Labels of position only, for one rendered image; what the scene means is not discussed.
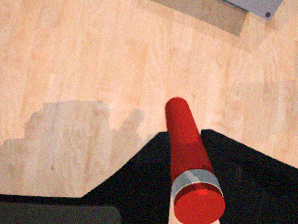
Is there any red peg with white band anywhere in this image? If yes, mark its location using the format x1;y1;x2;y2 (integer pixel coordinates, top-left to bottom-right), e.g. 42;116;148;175
165;97;226;224

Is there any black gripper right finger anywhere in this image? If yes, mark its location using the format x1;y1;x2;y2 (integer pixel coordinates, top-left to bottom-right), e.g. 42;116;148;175
201;128;298;224

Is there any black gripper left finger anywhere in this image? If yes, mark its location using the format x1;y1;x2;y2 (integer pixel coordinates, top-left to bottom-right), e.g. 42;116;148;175
0;131;172;224

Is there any grey square panel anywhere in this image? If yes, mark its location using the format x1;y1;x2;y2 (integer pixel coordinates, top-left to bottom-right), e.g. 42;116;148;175
223;0;283;20

